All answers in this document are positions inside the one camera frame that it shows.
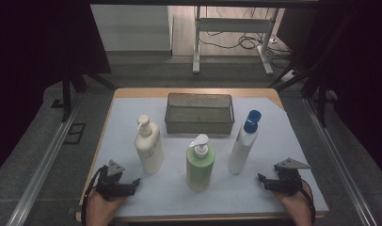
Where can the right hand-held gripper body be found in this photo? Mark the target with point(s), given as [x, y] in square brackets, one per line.
[288, 180]

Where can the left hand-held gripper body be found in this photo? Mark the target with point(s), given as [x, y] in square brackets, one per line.
[112, 188]

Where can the cream pump bottle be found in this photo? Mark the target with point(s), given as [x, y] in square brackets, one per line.
[149, 150]

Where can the white bottle with blue cap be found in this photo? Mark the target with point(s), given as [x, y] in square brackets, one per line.
[242, 147]

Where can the green pump bottle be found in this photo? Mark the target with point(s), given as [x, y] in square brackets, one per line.
[200, 169]

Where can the metal mesh basket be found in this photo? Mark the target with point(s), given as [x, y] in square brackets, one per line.
[199, 114]

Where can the person's left hand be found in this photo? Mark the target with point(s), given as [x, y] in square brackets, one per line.
[101, 210]

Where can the person's right hand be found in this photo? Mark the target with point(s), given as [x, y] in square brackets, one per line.
[295, 207]

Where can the light blue table mat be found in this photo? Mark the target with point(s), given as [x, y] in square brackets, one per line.
[273, 150]

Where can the black metal stand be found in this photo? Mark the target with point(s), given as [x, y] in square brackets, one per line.
[321, 100]
[66, 94]

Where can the wooden table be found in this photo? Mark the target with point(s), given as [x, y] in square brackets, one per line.
[142, 92]

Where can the white power strip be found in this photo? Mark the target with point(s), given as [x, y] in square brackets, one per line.
[289, 76]

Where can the black curtain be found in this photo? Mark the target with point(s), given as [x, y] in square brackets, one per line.
[358, 62]
[29, 62]

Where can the white cabinet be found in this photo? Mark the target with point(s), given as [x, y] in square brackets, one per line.
[131, 28]

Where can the aluminium rail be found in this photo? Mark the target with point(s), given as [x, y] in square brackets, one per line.
[44, 163]
[339, 163]

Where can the white metal stand frame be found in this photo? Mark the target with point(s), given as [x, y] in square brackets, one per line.
[233, 24]

